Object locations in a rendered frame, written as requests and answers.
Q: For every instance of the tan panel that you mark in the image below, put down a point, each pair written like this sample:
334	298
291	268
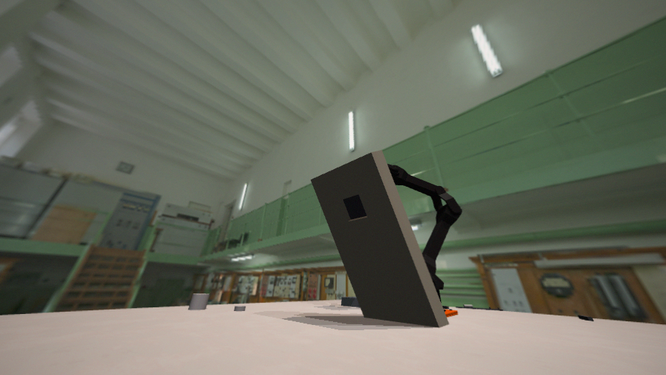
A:
376	243

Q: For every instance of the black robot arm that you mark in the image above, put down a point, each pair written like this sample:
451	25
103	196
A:
445	217

